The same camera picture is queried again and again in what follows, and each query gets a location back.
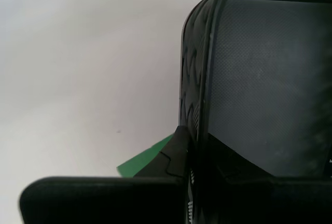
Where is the black perforated plastic basket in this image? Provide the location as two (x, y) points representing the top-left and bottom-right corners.
(178, 0), (332, 224)

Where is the long green tape strip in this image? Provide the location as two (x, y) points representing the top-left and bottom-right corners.
(116, 133), (174, 178)

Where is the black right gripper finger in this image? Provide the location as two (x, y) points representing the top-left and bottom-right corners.
(18, 125), (192, 224)
(199, 133), (332, 224)

